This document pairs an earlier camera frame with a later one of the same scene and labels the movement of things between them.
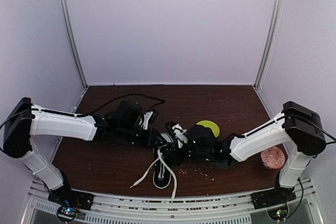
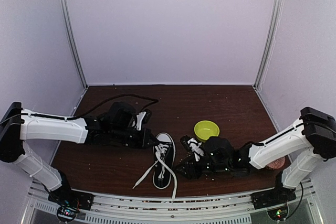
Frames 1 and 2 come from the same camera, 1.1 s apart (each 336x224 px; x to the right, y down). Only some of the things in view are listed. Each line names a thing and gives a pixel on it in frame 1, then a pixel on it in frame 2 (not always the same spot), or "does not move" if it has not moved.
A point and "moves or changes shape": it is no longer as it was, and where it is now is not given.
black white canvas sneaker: x=165 y=156 does not move
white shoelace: x=160 y=154 moves or changes shape
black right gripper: x=178 y=161 → x=189 y=164
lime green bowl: x=211 y=125 does not move
